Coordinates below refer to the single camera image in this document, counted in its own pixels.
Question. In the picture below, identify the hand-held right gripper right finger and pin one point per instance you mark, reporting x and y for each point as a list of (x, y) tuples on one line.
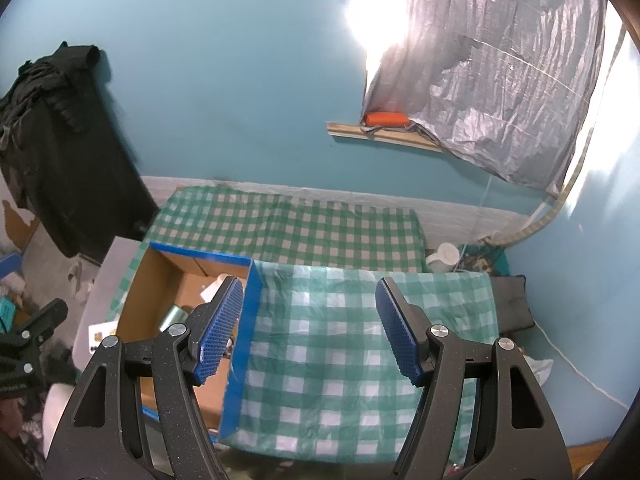
[(397, 335)]

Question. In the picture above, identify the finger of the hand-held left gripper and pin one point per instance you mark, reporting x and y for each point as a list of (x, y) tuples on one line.
[(40, 322)]

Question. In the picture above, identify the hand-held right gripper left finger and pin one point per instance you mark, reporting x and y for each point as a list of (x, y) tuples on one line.
[(220, 330)]

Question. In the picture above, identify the white wall charger plug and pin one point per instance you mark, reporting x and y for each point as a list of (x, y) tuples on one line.
[(207, 292)]

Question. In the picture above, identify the cardboard box with blue tape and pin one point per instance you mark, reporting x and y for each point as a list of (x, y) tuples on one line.
[(150, 280)]

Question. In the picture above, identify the teal box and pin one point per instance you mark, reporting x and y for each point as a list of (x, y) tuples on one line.
[(7, 312)]

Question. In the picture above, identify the green metal tin canister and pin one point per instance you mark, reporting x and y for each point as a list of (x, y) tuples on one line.
[(172, 317)]

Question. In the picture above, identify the white roll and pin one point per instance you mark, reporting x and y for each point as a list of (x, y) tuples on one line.
[(57, 410)]

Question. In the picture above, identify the white smartphone with gold stickers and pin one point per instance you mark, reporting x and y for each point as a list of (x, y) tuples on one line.
[(100, 332)]

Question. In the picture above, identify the large-check green white tablecloth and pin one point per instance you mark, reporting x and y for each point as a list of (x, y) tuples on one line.
[(325, 360)]

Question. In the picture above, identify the floral patterned cloth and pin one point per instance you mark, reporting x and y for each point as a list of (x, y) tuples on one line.
[(480, 262)]

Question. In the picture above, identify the dark grey cushion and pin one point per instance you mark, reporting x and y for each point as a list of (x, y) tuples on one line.
[(510, 300)]

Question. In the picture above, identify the small-check green white tablecloth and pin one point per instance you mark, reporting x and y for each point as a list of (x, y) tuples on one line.
[(300, 230)]

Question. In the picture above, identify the white plastic bag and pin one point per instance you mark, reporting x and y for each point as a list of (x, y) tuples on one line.
[(539, 367)]

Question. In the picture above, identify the black hanging garment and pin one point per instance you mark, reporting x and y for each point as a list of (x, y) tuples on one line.
[(60, 160)]

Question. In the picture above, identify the wooden ledge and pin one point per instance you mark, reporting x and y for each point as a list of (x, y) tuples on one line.
[(350, 131)]

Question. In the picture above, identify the orange cylinder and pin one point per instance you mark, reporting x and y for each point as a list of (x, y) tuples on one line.
[(387, 119)]

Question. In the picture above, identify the silver plastic tarp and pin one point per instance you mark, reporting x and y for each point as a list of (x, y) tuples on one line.
[(500, 60)]

